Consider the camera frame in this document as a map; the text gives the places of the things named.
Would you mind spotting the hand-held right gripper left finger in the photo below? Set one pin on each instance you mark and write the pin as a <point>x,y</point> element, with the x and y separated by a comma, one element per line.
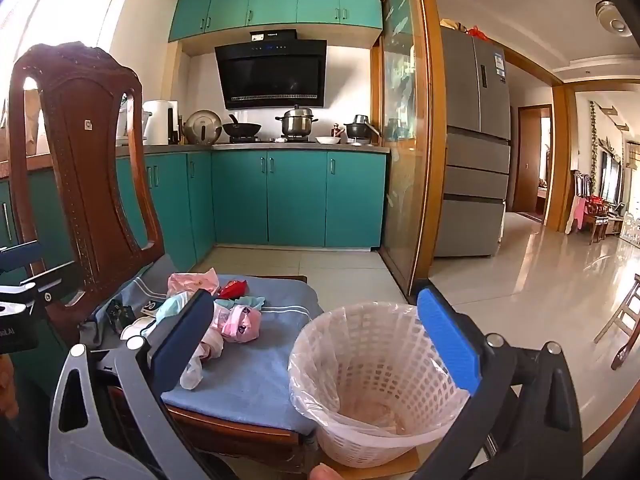
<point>182,340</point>

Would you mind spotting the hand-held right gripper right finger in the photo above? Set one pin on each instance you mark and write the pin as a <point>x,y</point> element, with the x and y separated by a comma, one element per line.
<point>447,340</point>

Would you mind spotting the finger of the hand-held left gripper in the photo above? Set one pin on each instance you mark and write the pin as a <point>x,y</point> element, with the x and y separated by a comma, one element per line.
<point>55,282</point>
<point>20,257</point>

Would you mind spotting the white plastic bag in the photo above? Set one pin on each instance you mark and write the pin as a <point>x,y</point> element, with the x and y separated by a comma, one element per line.
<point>192,372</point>

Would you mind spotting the pink plastic wrapper bag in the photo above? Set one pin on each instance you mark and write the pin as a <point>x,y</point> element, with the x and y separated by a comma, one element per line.
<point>192,282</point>

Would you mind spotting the pink printed packet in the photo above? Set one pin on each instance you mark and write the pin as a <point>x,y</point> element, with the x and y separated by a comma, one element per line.
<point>240,325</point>

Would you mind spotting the dark green wrapper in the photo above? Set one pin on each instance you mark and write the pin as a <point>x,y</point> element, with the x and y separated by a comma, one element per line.
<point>119,315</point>

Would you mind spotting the red foil wrapper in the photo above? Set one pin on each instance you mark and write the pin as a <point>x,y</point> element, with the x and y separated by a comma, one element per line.
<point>234,289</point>

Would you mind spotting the white plastic mesh basket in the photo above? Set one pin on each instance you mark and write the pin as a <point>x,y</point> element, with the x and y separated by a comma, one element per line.
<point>350,340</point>

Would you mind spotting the clear plastic liner bag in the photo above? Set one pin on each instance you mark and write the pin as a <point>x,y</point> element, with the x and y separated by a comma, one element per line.
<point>320,410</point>

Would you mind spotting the person's left hand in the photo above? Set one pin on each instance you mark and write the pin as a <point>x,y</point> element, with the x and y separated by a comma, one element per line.
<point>7,387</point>

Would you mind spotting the person's right hand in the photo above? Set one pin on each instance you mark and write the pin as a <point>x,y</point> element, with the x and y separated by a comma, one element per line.
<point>327,472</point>

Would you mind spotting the grey cloth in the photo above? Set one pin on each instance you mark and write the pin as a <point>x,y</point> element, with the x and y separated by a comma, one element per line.
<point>92,332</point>

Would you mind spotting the carved wooden chair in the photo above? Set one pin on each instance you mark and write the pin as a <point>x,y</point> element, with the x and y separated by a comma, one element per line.
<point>85,160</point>

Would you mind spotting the low wooden stool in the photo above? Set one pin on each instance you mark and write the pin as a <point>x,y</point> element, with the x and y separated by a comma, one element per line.
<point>380,462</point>

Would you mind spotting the white dish rack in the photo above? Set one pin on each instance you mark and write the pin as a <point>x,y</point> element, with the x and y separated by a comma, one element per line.
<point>131,127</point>

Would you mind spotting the grey refrigerator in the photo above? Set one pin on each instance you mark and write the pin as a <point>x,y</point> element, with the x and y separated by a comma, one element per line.
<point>475,160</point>

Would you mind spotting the brown wooden door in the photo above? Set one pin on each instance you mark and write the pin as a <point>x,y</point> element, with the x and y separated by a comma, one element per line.
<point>527,170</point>

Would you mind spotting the white kitchen appliance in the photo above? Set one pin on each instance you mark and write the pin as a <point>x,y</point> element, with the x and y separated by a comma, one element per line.
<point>157,122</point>

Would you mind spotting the dark wooden armchairs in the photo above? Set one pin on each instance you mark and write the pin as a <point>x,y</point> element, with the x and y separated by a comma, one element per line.
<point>595,210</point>

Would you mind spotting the grey countertop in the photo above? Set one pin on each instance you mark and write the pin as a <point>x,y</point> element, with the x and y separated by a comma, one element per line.
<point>250,147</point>

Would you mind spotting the wood framed glass sliding door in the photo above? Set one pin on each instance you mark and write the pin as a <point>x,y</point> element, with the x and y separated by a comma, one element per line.
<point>405,135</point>

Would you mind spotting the round metal pan lid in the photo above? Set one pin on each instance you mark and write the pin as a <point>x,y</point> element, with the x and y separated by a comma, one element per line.
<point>202,127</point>

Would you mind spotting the black wok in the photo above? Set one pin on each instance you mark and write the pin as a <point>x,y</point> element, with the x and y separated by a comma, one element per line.
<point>242,129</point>

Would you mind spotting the black pot with lid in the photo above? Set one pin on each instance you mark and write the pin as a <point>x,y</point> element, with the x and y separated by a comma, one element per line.
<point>360,130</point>

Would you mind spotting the white bowl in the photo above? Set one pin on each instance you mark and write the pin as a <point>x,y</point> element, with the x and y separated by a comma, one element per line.
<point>328,140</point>

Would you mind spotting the green vine decoration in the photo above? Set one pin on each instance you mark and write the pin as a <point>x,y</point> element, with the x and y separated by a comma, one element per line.
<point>593,150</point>

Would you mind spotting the bright window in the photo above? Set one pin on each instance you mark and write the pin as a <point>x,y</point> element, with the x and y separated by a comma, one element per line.
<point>60,20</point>

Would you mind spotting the steel pot with lid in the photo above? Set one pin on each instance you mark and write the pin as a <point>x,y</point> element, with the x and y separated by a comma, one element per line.
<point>296,125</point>

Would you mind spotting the black range hood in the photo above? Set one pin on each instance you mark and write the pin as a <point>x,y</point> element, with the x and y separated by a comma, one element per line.
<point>272,75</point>

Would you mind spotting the red bag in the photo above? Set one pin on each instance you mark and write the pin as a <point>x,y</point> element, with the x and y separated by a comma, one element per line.
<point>477,33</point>

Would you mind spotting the teal upper cabinets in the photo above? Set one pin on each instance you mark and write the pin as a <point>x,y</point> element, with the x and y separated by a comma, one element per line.
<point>275,0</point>

